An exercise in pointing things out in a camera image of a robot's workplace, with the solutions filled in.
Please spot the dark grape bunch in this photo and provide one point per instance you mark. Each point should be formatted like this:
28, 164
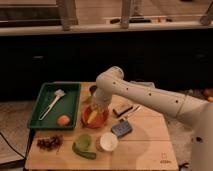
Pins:
51, 143

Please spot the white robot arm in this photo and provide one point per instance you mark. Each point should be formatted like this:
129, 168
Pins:
191, 111

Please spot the blue sponge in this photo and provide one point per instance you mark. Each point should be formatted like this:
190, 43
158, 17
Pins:
121, 129

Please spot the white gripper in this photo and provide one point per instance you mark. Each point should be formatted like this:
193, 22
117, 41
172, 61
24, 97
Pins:
101, 99

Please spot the white dish brush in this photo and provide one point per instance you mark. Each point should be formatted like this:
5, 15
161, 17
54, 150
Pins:
58, 95

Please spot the green plastic tray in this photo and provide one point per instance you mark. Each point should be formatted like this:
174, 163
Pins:
67, 105

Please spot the white cup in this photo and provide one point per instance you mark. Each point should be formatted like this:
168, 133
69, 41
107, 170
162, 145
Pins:
107, 142

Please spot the green cucumber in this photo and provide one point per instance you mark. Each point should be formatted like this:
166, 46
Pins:
87, 155

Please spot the dark small cup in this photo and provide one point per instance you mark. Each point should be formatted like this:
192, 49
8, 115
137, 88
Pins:
92, 89

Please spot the yellow banana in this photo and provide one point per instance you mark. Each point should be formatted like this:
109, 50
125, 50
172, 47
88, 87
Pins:
92, 116

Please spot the green cup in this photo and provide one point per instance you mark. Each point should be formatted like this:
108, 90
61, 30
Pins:
83, 142

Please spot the red bowl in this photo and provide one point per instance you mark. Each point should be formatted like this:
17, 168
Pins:
99, 120

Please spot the orange fruit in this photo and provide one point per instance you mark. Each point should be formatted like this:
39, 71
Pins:
63, 120

